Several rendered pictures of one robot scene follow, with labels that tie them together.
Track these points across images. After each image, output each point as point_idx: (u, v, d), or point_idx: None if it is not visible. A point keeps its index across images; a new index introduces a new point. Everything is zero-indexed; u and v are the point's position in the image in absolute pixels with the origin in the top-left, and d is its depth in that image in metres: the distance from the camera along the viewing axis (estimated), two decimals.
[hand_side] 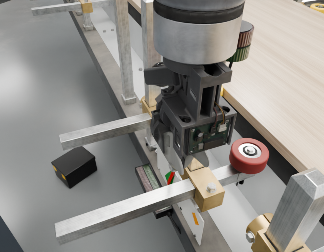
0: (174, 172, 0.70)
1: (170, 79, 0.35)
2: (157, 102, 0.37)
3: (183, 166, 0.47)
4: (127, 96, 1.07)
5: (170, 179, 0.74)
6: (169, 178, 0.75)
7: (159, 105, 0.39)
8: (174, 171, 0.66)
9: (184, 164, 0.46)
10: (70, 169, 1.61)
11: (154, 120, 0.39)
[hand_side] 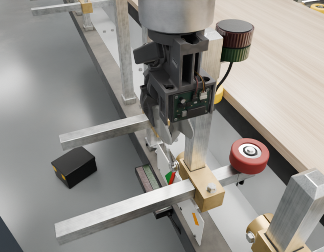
0: (174, 173, 0.69)
1: (155, 52, 0.38)
2: (144, 76, 0.41)
3: None
4: (127, 96, 1.07)
5: (171, 181, 0.74)
6: (170, 180, 0.75)
7: (146, 80, 0.42)
8: (174, 171, 0.66)
9: None
10: (70, 169, 1.61)
11: (143, 94, 0.42)
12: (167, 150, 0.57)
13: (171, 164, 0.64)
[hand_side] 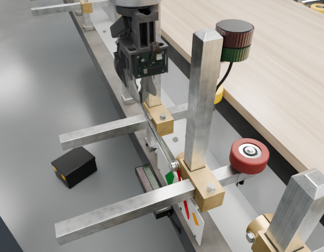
0: (179, 179, 0.67)
1: (122, 24, 0.50)
2: (116, 43, 0.53)
3: (141, 100, 0.62)
4: (127, 96, 1.07)
5: (184, 200, 0.68)
6: (183, 202, 0.69)
7: (118, 47, 0.54)
8: (174, 166, 0.65)
9: (141, 99, 0.62)
10: (70, 169, 1.61)
11: (115, 58, 0.54)
12: (151, 126, 0.64)
13: (167, 157, 0.66)
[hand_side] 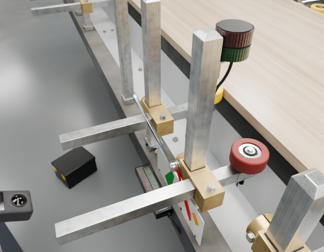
0: (180, 179, 0.67)
1: None
2: None
3: None
4: (127, 96, 1.07)
5: (185, 201, 0.67)
6: (184, 203, 0.68)
7: None
8: (174, 166, 0.65)
9: None
10: (70, 169, 1.61)
11: None
12: (150, 126, 0.65)
13: (166, 157, 0.66)
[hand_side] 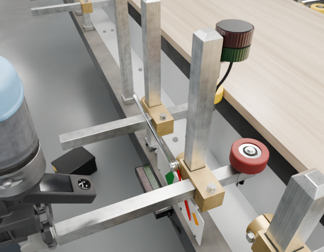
0: (180, 179, 0.67)
1: None
2: None
3: None
4: (127, 96, 1.07)
5: (185, 201, 0.67)
6: (184, 203, 0.68)
7: None
8: (174, 166, 0.65)
9: None
10: (70, 169, 1.61)
11: None
12: (150, 126, 0.65)
13: (166, 157, 0.66)
